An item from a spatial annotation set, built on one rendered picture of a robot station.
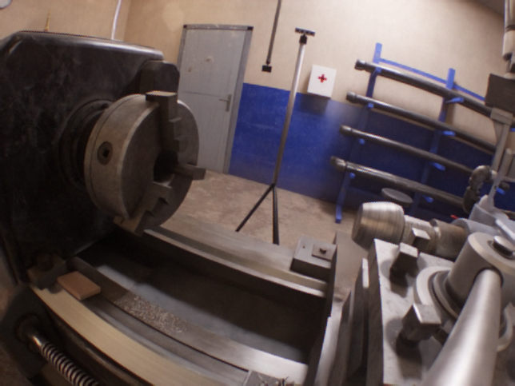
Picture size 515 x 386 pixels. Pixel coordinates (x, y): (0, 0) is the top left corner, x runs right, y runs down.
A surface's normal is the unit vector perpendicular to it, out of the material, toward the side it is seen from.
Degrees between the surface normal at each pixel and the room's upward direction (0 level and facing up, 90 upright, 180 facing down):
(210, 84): 90
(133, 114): 36
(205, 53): 90
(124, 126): 48
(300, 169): 90
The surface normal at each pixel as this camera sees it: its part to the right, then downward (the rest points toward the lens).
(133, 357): -0.04, -0.56
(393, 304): 0.18, -0.91
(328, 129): -0.30, 0.31
